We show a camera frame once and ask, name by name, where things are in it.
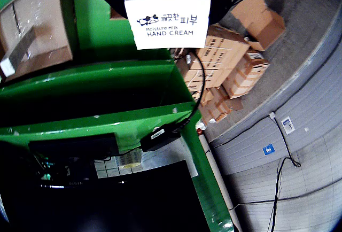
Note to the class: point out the white hand cream box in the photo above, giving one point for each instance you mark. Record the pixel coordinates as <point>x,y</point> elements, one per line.
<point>168,29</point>

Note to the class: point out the open cardboard box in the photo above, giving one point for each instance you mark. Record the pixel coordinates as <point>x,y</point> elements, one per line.
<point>259,21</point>

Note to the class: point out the shallow cardboard tray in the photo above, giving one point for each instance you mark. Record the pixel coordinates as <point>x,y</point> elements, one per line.
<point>50,42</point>

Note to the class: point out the stacked printed carton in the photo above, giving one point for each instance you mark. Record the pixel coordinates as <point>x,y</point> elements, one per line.
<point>224,53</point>

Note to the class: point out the green metal shelf rack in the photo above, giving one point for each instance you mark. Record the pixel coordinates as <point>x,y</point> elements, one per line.
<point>107,74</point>

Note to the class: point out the tall white carton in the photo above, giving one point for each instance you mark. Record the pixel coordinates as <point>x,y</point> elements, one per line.
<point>18,53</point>

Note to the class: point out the black power adapter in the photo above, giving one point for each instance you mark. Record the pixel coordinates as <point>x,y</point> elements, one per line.
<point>160,138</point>

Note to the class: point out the tape roll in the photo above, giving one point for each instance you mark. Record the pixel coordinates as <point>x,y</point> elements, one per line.
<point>129,159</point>

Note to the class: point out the white plastic tube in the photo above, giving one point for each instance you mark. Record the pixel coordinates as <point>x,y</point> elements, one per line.
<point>216,168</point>

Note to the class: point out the black monitor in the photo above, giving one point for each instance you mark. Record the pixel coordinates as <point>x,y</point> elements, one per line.
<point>107,205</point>

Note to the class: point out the white wall label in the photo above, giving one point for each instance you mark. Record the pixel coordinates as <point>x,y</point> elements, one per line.
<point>288,125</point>

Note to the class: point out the blue wall sticker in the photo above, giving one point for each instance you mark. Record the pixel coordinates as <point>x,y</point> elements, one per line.
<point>268,149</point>

